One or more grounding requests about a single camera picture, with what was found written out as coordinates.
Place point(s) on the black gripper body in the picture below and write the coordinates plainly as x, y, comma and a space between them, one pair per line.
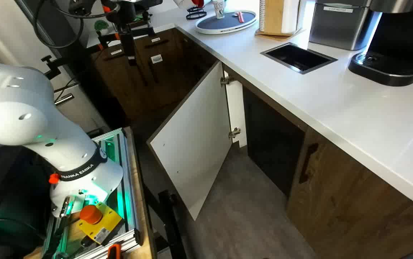
130, 17

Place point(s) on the wooden cabinet door white inside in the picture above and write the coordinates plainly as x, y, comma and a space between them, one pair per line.
192, 139

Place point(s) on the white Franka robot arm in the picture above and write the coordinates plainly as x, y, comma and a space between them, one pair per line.
20, 110

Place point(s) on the dark wooden drawer cabinet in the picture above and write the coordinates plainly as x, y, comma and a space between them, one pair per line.
168, 91

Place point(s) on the metal door hinge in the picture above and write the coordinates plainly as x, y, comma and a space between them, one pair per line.
235, 133
225, 78

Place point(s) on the cabinet carcass with dark interior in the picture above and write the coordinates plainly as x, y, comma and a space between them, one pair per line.
273, 145

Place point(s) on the white label sticker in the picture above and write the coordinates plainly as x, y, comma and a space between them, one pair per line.
158, 60

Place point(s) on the black slanted pole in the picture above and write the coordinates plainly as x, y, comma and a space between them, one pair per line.
74, 58

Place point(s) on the red object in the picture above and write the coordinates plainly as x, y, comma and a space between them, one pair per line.
199, 4

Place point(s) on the black clamp knob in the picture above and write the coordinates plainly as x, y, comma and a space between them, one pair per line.
48, 60

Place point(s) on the white cup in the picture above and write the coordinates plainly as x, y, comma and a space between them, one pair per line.
220, 9

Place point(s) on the round dark tray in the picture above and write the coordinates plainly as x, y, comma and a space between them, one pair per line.
225, 25

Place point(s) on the small red item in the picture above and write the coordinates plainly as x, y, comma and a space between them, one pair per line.
241, 18

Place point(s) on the light wooden box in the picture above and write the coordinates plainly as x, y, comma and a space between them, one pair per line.
279, 17

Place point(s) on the black rectangular countertop recess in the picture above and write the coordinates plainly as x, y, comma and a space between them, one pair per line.
300, 58

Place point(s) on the yellow emergency stop box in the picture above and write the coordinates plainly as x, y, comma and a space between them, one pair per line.
106, 224

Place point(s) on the black floor stand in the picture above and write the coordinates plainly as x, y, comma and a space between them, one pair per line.
171, 225

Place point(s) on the dark bag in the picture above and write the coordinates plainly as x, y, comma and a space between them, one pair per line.
5, 217

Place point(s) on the stainless steel box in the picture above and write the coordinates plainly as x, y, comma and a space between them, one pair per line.
340, 27

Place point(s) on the black coffee machine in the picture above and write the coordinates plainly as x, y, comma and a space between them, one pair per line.
402, 44

